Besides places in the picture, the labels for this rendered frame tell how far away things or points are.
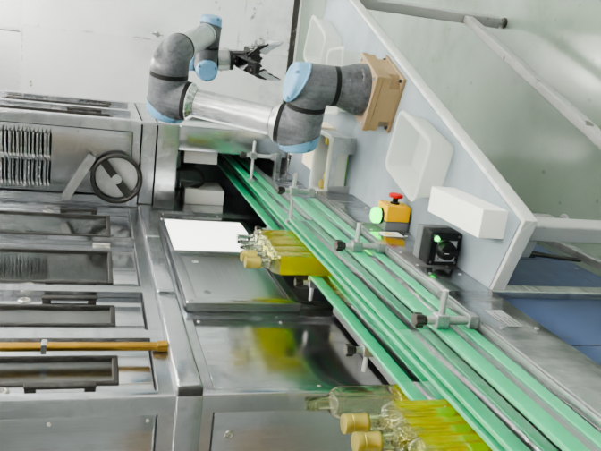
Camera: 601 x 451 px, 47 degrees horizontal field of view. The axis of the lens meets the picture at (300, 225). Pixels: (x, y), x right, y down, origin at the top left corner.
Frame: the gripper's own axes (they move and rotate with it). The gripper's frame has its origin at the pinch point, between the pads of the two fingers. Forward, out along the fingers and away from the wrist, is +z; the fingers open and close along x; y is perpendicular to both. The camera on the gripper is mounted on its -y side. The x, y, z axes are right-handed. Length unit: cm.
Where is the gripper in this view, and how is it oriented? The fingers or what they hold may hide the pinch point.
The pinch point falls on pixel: (283, 62)
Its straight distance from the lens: 266.7
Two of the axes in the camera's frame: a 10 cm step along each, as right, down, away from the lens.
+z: 9.7, -0.6, 2.2
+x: -0.8, 8.2, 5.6
